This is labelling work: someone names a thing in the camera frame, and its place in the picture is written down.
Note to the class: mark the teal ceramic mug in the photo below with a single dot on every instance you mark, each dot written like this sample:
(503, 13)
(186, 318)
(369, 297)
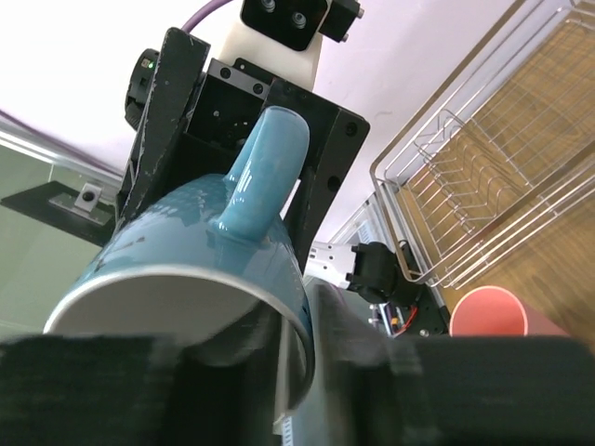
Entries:
(205, 255)

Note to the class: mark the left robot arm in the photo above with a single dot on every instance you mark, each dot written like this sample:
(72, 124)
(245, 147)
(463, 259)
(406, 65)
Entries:
(192, 115)

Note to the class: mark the pink plastic cup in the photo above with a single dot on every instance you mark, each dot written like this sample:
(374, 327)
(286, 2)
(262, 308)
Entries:
(495, 311)

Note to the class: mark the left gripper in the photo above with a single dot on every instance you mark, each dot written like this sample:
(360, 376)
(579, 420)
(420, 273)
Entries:
(193, 116)

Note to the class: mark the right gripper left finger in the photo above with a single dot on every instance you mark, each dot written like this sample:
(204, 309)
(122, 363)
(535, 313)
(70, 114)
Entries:
(142, 389)

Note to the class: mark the wire dish rack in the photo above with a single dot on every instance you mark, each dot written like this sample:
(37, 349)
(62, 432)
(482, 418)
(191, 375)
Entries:
(501, 149)

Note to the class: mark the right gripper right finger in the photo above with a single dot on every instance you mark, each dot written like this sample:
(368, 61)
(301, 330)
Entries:
(443, 390)

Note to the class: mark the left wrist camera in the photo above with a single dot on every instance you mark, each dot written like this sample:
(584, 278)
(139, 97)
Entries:
(284, 37)

